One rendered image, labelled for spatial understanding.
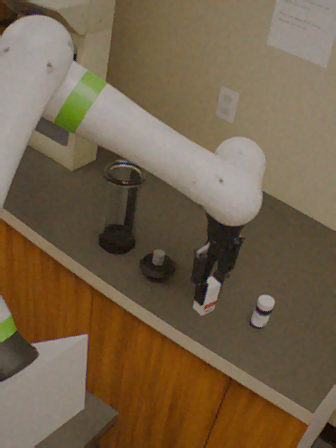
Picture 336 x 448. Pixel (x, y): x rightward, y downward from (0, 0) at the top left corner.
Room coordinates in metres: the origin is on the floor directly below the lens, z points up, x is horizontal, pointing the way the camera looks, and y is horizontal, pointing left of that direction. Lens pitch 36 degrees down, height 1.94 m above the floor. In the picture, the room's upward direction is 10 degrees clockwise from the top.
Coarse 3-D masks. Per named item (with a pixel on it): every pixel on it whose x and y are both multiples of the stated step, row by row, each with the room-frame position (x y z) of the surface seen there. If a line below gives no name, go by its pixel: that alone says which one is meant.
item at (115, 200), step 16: (128, 160) 1.31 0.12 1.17; (112, 176) 1.23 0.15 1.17; (128, 176) 1.30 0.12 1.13; (144, 176) 1.25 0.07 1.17; (112, 192) 1.22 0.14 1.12; (128, 192) 1.22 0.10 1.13; (112, 208) 1.22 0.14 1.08; (128, 208) 1.22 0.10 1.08; (112, 224) 1.22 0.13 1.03; (128, 224) 1.23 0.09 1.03; (112, 240) 1.22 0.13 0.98; (128, 240) 1.23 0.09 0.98
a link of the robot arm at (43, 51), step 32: (32, 32) 0.81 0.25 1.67; (64, 32) 0.84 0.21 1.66; (0, 64) 0.78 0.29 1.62; (32, 64) 0.78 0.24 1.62; (64, 64) 0.82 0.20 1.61; (0, 96) 0.75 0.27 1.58; (32, 96) 0.76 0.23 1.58; (0, 128) 0.72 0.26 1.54; (32, 128) 0.76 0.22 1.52; (0, 160) 0.70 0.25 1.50; (0, 192) 0.68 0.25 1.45
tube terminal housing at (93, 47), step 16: (96, 0) 1.60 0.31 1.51; (112, 0) 1.66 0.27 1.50; (96, 16) 1.61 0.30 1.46; (112, 16) 1.66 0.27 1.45; (96, 32) 1.61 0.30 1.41; (80, 48) 1.59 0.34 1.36; (96, 48) 1.62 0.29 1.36; (80, 64) 1.58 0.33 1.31; (96, 64) 1.63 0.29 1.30; (32, 144) 1.68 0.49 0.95; (48, 144) 1.64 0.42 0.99; (80, 144) 1.60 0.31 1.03; (64, 160) 1.60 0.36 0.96; (80, 160) 1.61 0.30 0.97
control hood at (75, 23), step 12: (24, 0) 1.56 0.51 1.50; (36, 0) 1.53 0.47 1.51; (48, 0) 1.55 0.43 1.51; (60, 0) 1.56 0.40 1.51; (72, 0) 1.58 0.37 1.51; (48, 12) 1.53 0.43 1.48; (60, 12) 1.49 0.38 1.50; (72, 12) 1.52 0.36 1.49; (84, 12) 1.56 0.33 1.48; (72, 24) 1.53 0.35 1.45; (84, 24) 1.57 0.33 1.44
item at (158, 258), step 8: (144, 256) 1.19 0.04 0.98; (152, 256) 1.18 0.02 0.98; (160, 256) 1.16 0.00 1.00; (144, 264) 1.15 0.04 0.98; (152, 264) 1.16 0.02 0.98; (160, 264) 1.16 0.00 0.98; (168, 264) 1.17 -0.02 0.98; (144, 272) 1.14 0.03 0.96; (152, 272) 1.13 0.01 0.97; (160, 272) 1.14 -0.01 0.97; (168, 272) 1.15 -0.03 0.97; (160, 280) 1.14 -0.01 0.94
